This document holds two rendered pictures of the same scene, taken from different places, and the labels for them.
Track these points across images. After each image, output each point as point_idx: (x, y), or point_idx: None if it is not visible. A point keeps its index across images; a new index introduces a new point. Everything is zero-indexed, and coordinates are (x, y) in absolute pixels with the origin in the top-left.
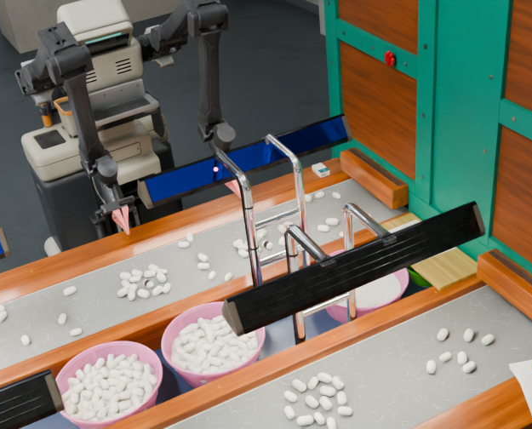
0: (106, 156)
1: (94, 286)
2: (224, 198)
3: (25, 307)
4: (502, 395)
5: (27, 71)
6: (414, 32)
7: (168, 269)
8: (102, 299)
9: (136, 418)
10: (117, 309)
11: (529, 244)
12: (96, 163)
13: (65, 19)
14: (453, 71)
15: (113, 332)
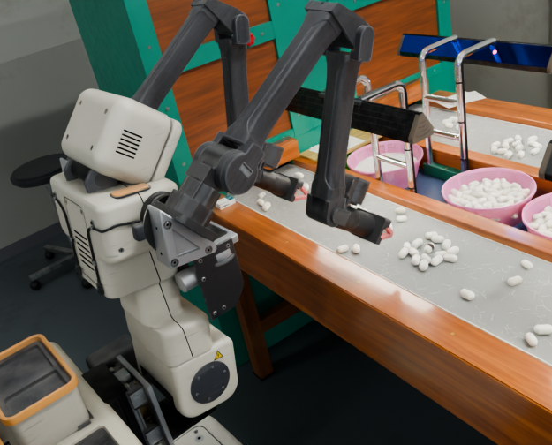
0: (346, 173)
1: (446, 285)
2: (272, 243)
3: (510, 323)
4: (474, 105)
5: (256, 147)
6: (259, 4)
7: (397, 249)
8: (464, 272)
9: None
10: (474, 256)
11: (377, 78)
12: (352, 185)
13: (146, 109)
14: (301, 7)
15: (516, 234)
